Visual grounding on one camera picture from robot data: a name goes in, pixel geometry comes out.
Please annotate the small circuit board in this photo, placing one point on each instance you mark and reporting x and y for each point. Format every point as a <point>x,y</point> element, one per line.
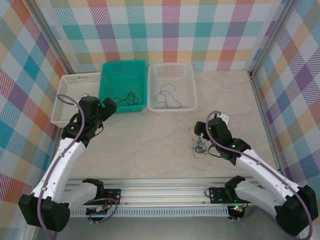
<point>237,209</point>
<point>100,209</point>

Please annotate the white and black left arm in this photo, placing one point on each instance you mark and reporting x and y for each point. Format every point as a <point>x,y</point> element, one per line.
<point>60,170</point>

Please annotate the white shallow perforated basket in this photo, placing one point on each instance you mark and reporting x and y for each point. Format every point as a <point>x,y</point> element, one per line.
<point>75,85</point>

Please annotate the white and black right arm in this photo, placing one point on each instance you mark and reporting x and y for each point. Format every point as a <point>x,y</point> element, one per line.
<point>262,171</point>

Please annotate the teal plastic basket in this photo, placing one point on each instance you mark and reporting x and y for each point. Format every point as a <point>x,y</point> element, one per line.
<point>125,80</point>

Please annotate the aluminium frame post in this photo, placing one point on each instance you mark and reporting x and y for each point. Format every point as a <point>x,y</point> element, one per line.
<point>55,40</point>
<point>272,37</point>

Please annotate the white deep plastic basket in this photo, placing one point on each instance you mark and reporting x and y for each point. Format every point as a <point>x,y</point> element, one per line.
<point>180,77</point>

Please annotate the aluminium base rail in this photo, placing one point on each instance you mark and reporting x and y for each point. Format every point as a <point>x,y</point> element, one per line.
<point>162,192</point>

